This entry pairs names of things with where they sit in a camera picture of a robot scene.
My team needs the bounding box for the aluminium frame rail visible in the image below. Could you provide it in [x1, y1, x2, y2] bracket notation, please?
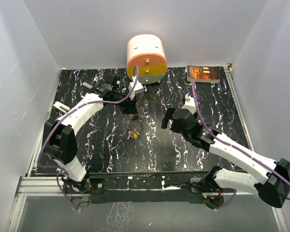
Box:
[224, 66, 255, 151]

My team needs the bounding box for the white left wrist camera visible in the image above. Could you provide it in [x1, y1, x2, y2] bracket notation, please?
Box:
[129, 76, 144, 100]

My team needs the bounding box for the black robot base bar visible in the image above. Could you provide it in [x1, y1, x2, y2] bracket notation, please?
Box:
[88, 171, 233, 204]

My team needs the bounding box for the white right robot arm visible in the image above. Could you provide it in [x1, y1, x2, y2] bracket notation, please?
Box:
[161, 108, 290, 208]

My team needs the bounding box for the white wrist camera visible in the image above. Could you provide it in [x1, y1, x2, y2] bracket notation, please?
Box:
[129, 76, 144, 100]
[182, 94, 196, 114]

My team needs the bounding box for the round three-drawer mini cabinet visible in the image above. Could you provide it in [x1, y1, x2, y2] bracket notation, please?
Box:
[127, 34, 168, 85]

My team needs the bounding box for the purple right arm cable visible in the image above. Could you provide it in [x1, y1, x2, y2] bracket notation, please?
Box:
[189, 81, 290, 210]

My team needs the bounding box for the orange brown book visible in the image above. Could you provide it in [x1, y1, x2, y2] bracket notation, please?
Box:
[187, 66, 220, 84]

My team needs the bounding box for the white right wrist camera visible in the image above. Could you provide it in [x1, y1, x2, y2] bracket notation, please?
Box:
[182, 94, 196, 114]

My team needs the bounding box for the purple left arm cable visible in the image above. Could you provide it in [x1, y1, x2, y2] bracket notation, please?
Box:
[37, 65, 140, 210]

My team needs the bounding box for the orange capped marker pen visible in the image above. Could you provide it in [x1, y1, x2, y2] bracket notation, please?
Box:
[82, 82, 92, 89]

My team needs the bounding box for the white rectangular eraser block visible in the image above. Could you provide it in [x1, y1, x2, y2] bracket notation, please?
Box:
[53, 101, 71, 114]

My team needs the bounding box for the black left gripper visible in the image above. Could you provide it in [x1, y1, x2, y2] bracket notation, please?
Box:
[112, 89, 137, 115]

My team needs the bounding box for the yellow key tag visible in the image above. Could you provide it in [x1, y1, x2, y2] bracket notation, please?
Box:
[130, 131, 138, 140]

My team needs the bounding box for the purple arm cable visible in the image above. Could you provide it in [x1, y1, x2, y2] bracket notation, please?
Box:
[189, 81, 290, 210]
[37, 65, 140, 210]

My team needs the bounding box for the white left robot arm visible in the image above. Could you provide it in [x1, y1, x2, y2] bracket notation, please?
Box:
[41, 74, 143, 193]

